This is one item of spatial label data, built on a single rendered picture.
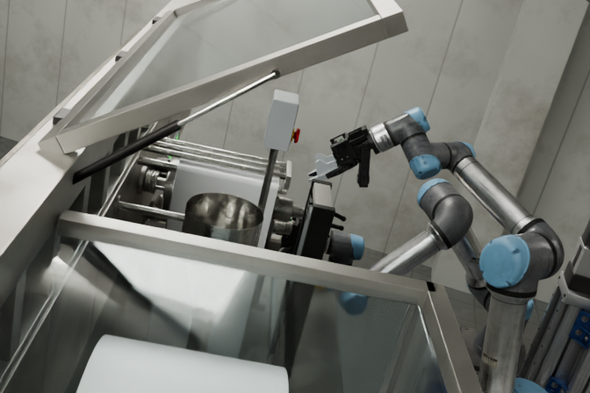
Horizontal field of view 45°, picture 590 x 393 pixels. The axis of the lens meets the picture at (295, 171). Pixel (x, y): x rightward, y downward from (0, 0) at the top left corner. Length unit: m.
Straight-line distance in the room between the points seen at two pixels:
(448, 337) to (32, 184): 0.57
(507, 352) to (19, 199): 1.22
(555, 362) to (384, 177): 2.57
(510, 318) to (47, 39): 3.88
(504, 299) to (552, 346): 0.42
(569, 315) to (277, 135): 1.06
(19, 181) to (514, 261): 1.10
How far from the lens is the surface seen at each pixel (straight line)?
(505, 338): 1.78
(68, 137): 1.07
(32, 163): 1.04
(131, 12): 4.70
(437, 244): 2.10
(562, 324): 2.10
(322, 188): 1.69
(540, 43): 4.11
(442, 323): 0.98
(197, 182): 1.65
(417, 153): 1.91
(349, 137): 1.97
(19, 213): 0.91
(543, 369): 2.17
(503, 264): 1.70
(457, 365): 0.91
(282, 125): 1.34
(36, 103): 5.17
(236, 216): 1.34
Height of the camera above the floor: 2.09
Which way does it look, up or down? 22 degrees down
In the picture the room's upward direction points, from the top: 14 degrees clockwise
